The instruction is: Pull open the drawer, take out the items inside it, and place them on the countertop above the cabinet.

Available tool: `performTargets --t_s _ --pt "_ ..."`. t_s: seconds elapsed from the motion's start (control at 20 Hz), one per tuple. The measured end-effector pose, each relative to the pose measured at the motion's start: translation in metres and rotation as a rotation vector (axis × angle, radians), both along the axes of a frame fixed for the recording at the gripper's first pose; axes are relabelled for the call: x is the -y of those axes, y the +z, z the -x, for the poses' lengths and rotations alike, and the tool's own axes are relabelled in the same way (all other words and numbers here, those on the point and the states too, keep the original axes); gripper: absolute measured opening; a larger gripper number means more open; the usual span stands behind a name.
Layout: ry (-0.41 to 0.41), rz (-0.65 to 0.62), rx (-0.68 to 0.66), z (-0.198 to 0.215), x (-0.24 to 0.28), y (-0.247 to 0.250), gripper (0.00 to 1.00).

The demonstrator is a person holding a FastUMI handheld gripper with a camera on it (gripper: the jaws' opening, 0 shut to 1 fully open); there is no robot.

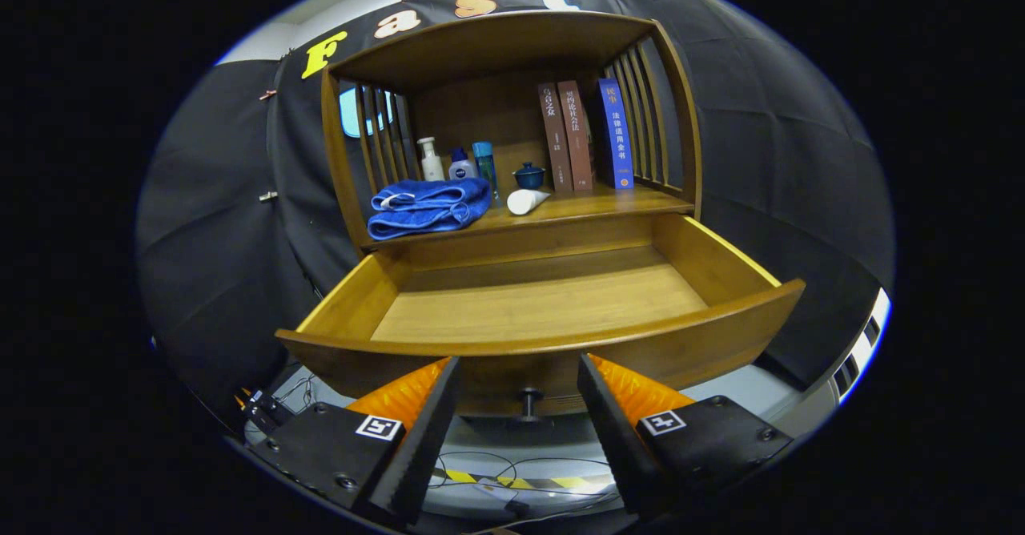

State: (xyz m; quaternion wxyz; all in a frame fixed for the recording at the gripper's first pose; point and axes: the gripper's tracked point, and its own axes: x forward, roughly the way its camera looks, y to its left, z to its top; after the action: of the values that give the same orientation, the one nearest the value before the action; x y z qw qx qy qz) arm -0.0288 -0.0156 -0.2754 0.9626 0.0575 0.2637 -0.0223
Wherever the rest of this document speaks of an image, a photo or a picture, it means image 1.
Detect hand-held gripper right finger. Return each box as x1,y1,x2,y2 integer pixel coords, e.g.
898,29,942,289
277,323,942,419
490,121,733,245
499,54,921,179
577,353,795,516

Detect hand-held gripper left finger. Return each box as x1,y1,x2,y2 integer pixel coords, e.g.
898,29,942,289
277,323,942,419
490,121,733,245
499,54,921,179
248,356,461,524

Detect wooden drawer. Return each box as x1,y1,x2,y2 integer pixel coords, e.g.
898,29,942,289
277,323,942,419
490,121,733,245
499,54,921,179
275,213,806,424

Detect white tube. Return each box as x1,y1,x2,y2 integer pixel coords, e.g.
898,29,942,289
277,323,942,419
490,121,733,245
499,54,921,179
507,189,552,216

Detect wooden countertop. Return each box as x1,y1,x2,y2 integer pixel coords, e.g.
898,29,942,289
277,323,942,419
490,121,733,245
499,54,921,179
360,185,694,249

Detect wooden cabinet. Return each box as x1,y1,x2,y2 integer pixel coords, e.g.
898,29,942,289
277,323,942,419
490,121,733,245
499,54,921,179
320,10,704,251

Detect yellow and black floor tape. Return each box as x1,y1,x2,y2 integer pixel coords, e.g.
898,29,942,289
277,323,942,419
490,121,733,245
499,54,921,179
432,469,613,493

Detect blue towel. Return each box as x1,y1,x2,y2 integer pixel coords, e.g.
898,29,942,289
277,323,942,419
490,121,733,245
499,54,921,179
367,178,492,241

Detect white slotted unit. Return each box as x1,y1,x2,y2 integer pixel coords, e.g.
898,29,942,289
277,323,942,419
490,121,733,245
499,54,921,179
773,288,891,432

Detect white pump bottle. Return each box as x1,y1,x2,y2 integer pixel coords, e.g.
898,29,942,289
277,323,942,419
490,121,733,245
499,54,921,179
416,136,445,183

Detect teal slim bottle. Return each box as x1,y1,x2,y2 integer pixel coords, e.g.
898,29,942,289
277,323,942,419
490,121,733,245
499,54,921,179
472,141,500,206

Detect black backdrop cloth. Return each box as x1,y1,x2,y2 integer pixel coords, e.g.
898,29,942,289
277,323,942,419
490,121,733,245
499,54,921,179
136,0,895,408

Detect brown book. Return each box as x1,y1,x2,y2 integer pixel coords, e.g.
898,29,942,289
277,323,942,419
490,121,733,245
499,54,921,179
537,82,574,193
557,80,594,192

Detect blue book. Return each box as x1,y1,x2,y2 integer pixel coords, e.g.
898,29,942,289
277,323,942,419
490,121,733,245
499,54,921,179
597,78,635,191

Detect thin floor cables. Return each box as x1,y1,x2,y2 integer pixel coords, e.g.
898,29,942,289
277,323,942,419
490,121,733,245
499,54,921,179
428,451,621,520

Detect black device with orange wires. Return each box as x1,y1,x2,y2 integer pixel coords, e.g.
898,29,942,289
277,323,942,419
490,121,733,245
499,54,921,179
235,389,294,433

